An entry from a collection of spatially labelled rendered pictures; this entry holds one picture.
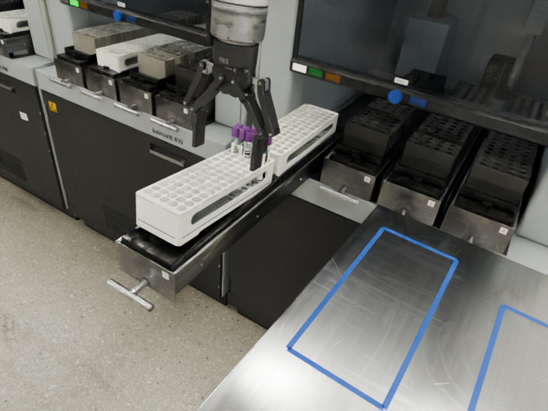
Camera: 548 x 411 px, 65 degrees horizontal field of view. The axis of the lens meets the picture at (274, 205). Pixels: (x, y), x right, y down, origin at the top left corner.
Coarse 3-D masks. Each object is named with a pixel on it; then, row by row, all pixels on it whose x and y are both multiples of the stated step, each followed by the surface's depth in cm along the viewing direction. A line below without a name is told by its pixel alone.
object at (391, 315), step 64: (384, 256) 76; (448, 256) 77; (320, 320) 63; (384, 320) 64; (448, 320) 65; (512, 320) 66; (256, 384) 54; (320, 384) 55; (384, 384) 56; (448, 384) 56; (512, 384) 57
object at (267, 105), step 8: (264, 80) 71; (264, 88) 72; (264, 96) 72; (264, 104) 72; (272, 104) 74; (264, 112) 73; (272, 112) 74; (264, 120) 74; (272, 120) 74; (272, 128) 74; (272, 136) 74
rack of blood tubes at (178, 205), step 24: (192, 168) 82; (216, 168) 84; (240, 168) 86; (264, 168) 88; (144, 192) 72; (168, 192) 73; (192, 192) 76; (216, 192) 76; (240, 192) 87; (144, 216) 73; (168, 216) 69; (192, 216) 78; (168, 240) 72
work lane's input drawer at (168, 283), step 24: (312, 168) 106; (264, 192) 90; (288, 192) 99; (240, 216) 84; (264, 216) 92; (120, 240) 75; (144, 240) 74; (192, 240) 77; (216, 240) 78; (120, 264) 78; (144, 264) 73; (168, 264) 70; (192, 264) 74; (120, 288) 73; (144, 288) 75; (168, 288) 73
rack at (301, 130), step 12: (300, 108) 114; (312, 108) 115; (288, 120) 108; (300, 120) 108; (312, 120) 108; (324, 120) 109; (336, 120) 113; (288, 132) 103; (300, 132) 103; (312, 132) 103; (324, 132) 113; (276, 144) 97; (288, 144) 97; (300, 144) 99; (312, 144) 106; (276, 156) 93; (288, 156) 95; (300, 156) 101; (276, 168) 94
